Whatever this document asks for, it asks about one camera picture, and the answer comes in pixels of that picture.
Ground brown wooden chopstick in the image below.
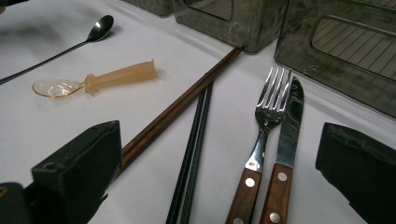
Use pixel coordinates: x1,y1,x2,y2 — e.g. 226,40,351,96
120,46,246,175

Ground black chopstick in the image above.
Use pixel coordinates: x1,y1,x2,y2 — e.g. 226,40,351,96
165,88,209,224
179,81,215,224

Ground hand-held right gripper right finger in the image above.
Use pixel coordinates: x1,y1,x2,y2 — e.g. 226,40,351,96
315,121,396,224

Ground long-handled dark metal spoon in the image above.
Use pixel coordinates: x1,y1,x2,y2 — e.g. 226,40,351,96
0,14,115,86

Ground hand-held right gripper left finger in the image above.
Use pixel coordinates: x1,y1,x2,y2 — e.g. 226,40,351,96
31,119,123,224

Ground black chopsticks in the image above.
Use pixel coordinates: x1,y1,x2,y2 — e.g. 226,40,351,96
120,45,243,162

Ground grey mesh bin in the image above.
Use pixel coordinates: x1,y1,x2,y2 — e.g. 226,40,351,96
274,0,396,119
120,0,176,17
172,0,290,54

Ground knife with wooden handle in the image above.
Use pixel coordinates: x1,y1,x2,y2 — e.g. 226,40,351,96
259,76,305,224

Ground white table mat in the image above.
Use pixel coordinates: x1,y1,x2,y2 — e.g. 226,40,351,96
0,0,396,224

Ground fork with wooden handle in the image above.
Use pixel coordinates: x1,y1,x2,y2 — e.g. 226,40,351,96
224,65,292,224

